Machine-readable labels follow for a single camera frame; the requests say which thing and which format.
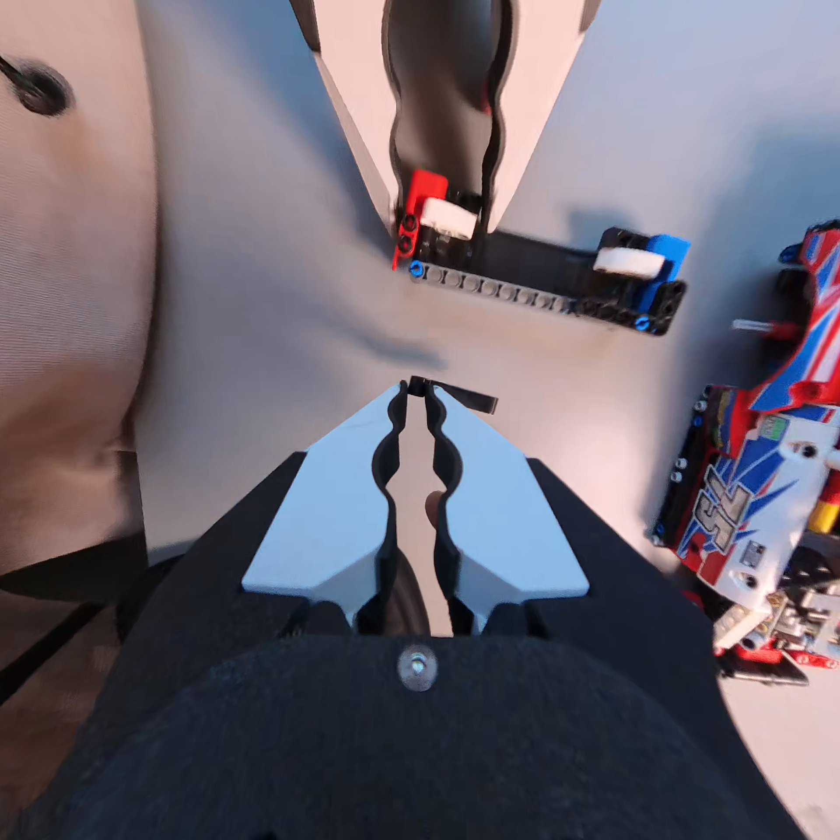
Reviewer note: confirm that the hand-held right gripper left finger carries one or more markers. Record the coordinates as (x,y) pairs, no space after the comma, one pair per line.
(321,518)

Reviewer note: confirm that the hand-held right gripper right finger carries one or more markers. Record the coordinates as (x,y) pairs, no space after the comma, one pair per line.
(512,525)

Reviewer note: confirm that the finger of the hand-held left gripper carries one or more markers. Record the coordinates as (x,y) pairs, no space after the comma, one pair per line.
(538,79)
(354,65)

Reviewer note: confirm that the black L-shaped lego beam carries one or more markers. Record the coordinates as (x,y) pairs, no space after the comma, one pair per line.
(459,397)

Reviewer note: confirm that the black lego frame assembly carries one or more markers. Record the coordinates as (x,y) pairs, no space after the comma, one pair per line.
(525,259)

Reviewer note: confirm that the red white blue lego car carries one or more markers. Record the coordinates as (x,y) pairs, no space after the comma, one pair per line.
(754,492)

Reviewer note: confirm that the person's right hand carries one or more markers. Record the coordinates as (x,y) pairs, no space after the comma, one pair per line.
(433,508)

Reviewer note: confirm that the person's dark pants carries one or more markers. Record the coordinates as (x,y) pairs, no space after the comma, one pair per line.
(79,581)

